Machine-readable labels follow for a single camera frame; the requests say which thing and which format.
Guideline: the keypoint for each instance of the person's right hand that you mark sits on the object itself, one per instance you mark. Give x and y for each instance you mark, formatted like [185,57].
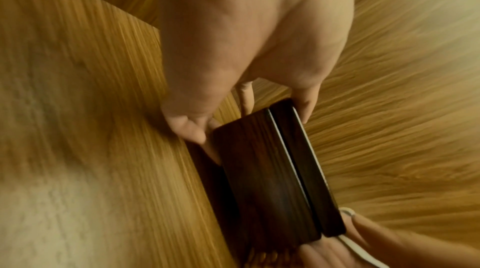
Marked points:
[375,249]

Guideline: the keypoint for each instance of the person's left hand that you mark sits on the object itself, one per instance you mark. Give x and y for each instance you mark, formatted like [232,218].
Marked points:
[240,23]

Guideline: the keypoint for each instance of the dark wooden box lid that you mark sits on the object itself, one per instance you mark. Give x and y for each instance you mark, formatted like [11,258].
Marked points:
[307,169]

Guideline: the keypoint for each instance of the dark wooden box body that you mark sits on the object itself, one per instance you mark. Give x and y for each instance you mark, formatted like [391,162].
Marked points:
[266,178]

